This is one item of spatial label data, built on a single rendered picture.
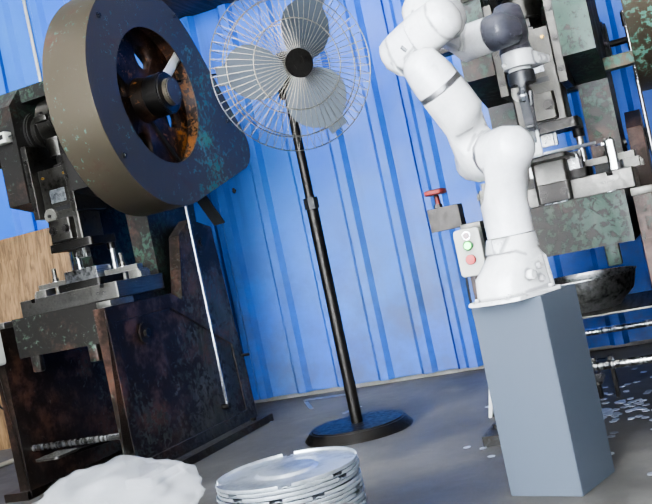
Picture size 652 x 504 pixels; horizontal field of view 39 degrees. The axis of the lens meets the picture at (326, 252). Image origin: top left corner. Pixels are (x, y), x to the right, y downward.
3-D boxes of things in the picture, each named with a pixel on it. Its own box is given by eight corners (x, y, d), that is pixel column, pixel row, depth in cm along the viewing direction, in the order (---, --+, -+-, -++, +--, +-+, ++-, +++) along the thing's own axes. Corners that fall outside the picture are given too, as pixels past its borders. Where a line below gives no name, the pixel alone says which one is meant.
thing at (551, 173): (575, 197, 253) (565, 149, 253) (525, 207, 258) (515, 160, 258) (584, 196, 276) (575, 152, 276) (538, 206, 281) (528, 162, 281)
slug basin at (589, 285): (641, 306, 261) (633, 271, 261) (522, 325, 273) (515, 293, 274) (645, 292, 293) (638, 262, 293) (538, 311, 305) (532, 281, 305)
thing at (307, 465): (361, 472, 170) (360, 468, 170) (208, 505, 170) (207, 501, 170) (354, 441, 199) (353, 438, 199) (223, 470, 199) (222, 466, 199)
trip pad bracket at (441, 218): (471, 265, 269) (457, 199, 269) (439, 271, 272) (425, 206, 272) (475, 263, 274) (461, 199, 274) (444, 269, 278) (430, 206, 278)
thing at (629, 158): (643, 164, 271) (636, 130, 272) (586, 177, 278) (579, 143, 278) (644, 164, 277) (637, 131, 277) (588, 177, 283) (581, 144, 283)
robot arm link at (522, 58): (497, 53, 250) (501, 73, 250) (543, 41, 246) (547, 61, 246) (505, 60, 262) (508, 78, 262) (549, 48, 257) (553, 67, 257)
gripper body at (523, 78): (509, 76, 258) (515, 108, 258) (504, 72, 250) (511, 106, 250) (535, 69, 255) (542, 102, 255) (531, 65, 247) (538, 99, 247)
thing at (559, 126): (580, 133, 273) (576, 114, 273) (514, 148, 280) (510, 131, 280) (585, 135, 288) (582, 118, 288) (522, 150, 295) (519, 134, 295)
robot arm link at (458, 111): (436, 98, 205) (403, 116, 222) (504, 184, 209) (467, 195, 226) (468, 68, 208) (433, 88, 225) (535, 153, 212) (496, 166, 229)
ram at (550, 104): (566, 115, 269) (545, 16, 269) (515, 128, 274) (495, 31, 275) (572, 119, 285) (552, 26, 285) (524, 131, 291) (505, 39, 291)
